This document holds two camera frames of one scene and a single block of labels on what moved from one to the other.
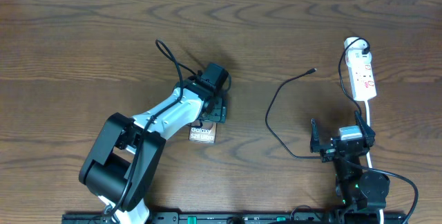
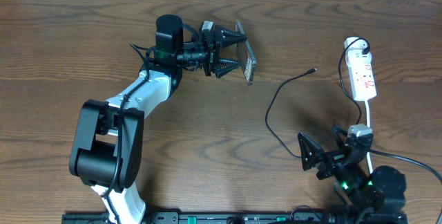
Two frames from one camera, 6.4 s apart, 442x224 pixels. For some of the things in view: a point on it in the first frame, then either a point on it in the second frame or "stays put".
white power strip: (360, 69) stays put
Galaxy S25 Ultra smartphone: (206, 133) -> (246, 57)
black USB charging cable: (340, 77) stays put
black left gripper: (222, 111) -> (213, 53)
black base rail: (251, 218) stays put
